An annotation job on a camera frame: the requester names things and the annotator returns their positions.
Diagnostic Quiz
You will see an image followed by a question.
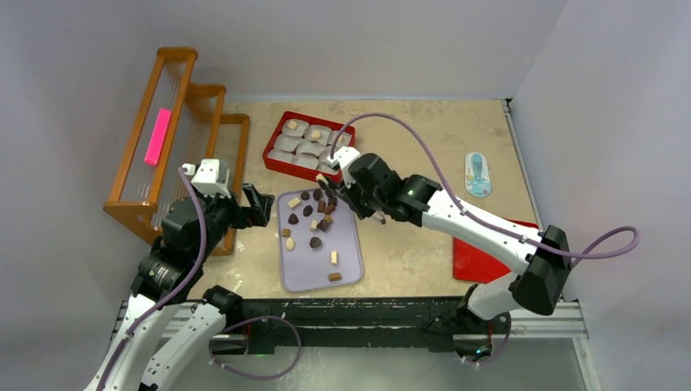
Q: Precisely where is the red box lid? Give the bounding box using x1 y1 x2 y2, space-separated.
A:
452 229 530 283

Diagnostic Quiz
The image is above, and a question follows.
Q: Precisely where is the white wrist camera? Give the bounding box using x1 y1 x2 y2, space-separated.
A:
326 147 360 171
182 158 231 198

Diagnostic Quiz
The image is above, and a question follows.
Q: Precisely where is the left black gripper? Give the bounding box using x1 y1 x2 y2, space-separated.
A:
190 181 272 262

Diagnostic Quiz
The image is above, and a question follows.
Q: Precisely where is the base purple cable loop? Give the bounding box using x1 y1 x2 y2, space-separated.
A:
207 315 302 381

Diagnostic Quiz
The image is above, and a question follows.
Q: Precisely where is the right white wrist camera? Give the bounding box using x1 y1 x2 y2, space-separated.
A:
326 147 360 171

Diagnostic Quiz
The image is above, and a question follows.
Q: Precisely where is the white rectangular chocolate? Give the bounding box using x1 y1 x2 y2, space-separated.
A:
287 197 301 209

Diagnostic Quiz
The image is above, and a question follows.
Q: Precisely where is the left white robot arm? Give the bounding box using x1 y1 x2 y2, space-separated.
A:
87 183 275 390

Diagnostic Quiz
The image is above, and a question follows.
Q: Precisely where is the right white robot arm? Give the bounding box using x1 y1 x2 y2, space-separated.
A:
316 147 572 332

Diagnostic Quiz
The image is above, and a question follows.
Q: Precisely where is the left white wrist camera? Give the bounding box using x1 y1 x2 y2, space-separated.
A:
182 158 231 198

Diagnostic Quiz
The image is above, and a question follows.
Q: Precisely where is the red chocolate box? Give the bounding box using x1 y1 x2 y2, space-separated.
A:
262 111 356 182

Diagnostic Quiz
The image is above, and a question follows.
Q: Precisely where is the pink rectangular block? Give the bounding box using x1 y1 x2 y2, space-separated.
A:
143 108 172 166

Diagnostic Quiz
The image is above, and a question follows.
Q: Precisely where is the lavender plastic tray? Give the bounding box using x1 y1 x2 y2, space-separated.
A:
276 189 364 292

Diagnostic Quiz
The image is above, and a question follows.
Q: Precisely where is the white oval chocolate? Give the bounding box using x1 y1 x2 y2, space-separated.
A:
285 237 296 251

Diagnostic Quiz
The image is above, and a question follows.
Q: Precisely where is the orange wooden tiered rack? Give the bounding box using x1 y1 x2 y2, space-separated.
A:
103 46 250 244

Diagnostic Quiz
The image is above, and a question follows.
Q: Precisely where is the dark striped square chocolate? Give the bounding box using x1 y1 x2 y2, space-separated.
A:
316 219 331 232

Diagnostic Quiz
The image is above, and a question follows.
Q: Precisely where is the black metal base rail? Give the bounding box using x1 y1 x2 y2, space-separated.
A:
116 295 589 358

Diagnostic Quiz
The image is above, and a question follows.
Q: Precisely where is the blue white sticker card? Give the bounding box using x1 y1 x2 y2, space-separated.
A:
464 152 492 198

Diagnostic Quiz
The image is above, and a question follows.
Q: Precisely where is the dark chocolate tray centre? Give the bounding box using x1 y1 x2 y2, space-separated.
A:
309 236 323 249

